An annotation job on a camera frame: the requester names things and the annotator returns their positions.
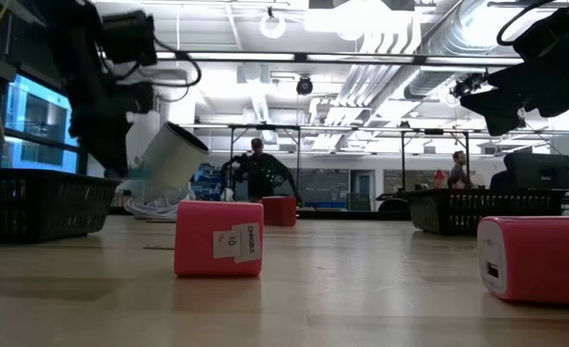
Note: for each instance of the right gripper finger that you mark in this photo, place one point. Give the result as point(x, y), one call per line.
point(501, 108)
point(525, 77)

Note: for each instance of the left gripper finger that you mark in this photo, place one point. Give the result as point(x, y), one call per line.
point(111, 156)

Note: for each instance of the pink charger with paper label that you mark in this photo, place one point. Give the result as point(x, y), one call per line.
point(197, 238)

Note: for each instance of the pink charger with white face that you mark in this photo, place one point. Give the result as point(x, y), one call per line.
point(545, 260)

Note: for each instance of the red-pink charger block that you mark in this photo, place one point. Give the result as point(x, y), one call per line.
point(279, 211)

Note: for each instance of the black ceiling spotlight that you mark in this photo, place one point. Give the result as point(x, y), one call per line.
point(305, 86)
point(468, 86)

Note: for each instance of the white cylindrical device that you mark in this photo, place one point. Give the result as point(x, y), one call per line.
point(169, 164)

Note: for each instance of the dark-framed window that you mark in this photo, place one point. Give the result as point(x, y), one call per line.
point(38, 125)

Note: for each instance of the person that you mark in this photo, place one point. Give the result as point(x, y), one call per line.
point(501, 180)
point(260, 168)
point(458, 171)

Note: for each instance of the black computer monitor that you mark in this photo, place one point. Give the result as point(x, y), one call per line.
point(542, 171)

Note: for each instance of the black plastic slotted basket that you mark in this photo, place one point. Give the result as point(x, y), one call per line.
point(34, 205)
point(458, 212)

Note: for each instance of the red background object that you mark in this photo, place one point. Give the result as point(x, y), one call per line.
point(439, 179)

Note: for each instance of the blue storage bins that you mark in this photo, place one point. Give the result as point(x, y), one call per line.
point(209, 180)

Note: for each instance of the black overhead light bar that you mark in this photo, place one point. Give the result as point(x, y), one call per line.
point(299, 57)

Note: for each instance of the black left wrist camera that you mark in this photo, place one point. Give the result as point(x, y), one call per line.
point(127, 38)

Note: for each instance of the black background metal frame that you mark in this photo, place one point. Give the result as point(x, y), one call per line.
point(264, 127)
point(434, 131)

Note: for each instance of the silver ventilation duct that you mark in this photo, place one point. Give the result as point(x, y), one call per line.
point(458, 29)

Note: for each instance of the black aluminium table frame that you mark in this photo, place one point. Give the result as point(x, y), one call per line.
point(342, 214)

